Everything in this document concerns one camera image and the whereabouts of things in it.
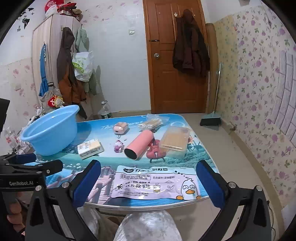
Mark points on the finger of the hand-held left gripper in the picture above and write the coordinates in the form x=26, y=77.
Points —
x=25, y=158
x=52, y=166

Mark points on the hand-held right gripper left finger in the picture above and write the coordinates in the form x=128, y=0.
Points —
x=86, y=183

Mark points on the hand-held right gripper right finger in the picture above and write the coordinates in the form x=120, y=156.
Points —
x=210, y=187

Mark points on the light blue plastic basin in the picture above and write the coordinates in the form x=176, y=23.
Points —
x=50, y=134

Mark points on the white duck print packet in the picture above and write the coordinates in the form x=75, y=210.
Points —
x=157, y=183

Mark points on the pink cylinder tumbler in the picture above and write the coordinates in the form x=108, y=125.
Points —
x=138, y=146

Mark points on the bag of cotton swabs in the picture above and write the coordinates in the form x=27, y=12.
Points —
x=151, y=124

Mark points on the person's left hand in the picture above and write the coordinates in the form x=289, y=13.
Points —
x=15, y=209

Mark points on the pile of small bottles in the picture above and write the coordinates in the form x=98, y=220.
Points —
x=11, y=139

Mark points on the small white yellow carton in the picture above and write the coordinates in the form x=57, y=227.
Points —
x=90, y=148

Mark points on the small pink white figurine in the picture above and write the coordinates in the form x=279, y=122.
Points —
x=118, y=146

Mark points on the clear plastic food box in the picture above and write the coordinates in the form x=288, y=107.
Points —
x=174, y=141

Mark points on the red white plush toy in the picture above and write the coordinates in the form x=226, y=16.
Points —
x=55, y=100

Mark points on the small pink gadget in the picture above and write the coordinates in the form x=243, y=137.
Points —
x=120, y=127

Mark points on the pink toy violin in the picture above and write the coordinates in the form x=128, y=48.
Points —
x=156, y=151

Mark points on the beige cloth bag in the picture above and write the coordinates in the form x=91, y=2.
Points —
x=46, y=96

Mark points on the grey broom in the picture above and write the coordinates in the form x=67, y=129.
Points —
x=210, y=120

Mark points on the large clear water bottle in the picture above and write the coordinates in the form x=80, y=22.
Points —
x=105, y=111

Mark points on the blue hanging garment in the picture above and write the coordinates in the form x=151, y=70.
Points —
x=43, y=69

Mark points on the brown hanging jacket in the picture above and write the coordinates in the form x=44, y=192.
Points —
x=66, y=76

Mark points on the white green plastic bag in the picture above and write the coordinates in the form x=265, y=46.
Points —
x=82, y=64

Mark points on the light wooden wardrobe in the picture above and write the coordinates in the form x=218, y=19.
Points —
x=53, y=34

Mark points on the brown wooden door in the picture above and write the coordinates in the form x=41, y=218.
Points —
x=161, y=69

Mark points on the pale green hanging jacket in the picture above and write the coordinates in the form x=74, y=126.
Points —
x=82, y=39

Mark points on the dark maroon hanging jacket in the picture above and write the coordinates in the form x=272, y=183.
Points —
x=189, y=51

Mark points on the black world map sticker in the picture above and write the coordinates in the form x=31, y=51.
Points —
x=25, y=17

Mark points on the metal door knob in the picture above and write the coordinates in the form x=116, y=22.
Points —
x=156, y=55

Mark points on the red bag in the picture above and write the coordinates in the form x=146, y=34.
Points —
x=52, y=4

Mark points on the wall pipe valve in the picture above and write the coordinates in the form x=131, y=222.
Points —
x=233, y=127

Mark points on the white wall socket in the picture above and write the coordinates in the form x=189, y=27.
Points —
x=18, y=87

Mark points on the white light switch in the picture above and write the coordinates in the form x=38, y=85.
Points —
x=131, y=32

